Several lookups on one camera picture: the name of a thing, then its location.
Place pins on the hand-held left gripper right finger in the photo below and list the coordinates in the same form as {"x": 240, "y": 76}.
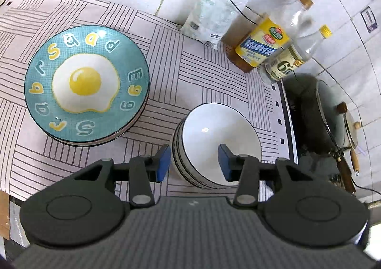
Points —
{"x": 224, "y": 165}

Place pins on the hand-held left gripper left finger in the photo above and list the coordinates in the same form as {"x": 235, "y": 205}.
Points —
{"x": 164, "y": 165}

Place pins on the white ribbed bowl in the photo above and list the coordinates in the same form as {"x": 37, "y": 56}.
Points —
{"x": 178, "y": 153}
{"x": 220, "y": 126}
{"x": 174, "y": 144}

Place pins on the blue fried egg plate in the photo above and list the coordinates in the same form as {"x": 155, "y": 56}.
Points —
{"x": 86, "y": 81}

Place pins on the dark wok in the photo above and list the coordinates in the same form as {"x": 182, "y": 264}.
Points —
{"x": 309, "y": 114}

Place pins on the striped table mat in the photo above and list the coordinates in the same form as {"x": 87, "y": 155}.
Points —
{"x": 178, "y": 64}

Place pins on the white label bottle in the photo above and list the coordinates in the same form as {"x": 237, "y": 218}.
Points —
{"x": 282, "y": 66}

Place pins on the yellow label bottle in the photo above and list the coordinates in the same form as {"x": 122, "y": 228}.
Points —
{"x": 259, "y": 43}

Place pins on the glass lid with wooden knob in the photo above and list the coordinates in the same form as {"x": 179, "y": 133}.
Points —
{"x": 342, "y": 114}

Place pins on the white plastic bag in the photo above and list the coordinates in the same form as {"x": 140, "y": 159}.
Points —
{"x": 208, "y": 16}

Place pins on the brown cardboard piece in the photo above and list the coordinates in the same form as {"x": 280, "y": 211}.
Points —
{"x": 4, "y": 215}

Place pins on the wall sticker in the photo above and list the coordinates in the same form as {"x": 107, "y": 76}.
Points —
{"x": 369, "y": 19}

